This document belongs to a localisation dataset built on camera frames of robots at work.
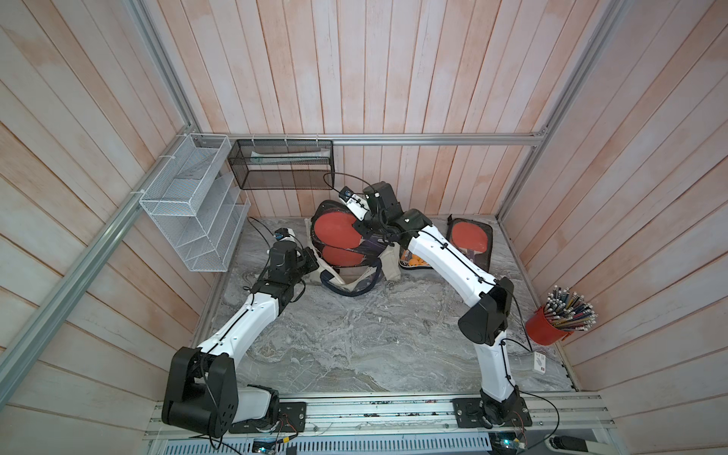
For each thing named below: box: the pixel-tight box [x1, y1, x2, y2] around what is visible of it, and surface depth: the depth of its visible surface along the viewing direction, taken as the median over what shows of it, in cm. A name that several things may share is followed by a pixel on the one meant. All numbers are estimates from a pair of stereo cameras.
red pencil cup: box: [525, 284, 599, 346], surface depth 79 cm
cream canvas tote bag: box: [304, 217, 402, 297], surface depth 88 cm
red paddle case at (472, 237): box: [446, 214, 494, 273], surface depth 114 cm
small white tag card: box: [533, 350, 546, 374], surface depth 83 cm
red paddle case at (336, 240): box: [309, 200, 390, 268], surface depth 92 cm
